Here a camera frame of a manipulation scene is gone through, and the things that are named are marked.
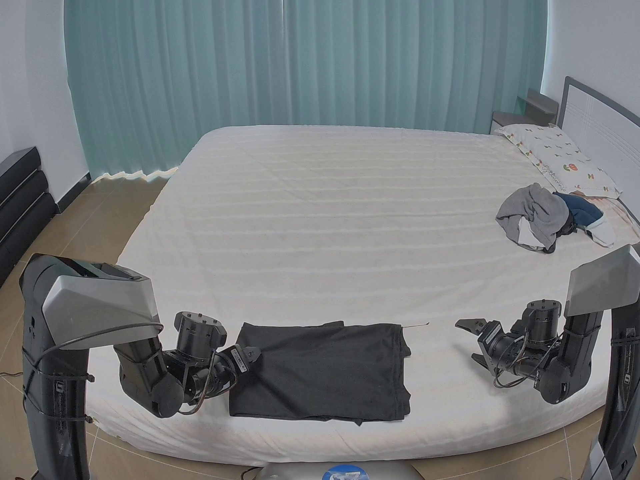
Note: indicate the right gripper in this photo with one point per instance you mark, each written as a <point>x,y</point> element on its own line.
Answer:
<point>492,343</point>

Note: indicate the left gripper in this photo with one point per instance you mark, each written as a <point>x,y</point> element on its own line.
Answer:
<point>237,360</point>

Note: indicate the black T-shirt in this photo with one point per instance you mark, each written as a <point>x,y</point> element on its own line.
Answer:
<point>325,368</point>

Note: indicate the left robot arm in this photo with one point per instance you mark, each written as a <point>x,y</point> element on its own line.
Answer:
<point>95,298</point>

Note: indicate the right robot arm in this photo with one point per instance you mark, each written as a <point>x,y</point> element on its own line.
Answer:
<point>600,283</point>

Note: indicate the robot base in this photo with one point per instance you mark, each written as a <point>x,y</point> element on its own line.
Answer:
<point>300,473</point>

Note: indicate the pile of clothes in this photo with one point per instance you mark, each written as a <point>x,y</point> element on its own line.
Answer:
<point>540,215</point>

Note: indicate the bed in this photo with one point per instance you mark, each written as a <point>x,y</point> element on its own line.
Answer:
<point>325,218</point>

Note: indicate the white printed pillow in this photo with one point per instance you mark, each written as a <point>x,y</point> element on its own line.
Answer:
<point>560,155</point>

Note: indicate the grey bedside table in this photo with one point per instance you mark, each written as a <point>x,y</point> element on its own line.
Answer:
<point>535,105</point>

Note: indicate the dark grey chest of drawers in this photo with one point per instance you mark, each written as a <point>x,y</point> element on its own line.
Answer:
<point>22,198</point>

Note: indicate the blue-green curtain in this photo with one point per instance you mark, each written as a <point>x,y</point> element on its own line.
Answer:
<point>410,43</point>
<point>170,58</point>

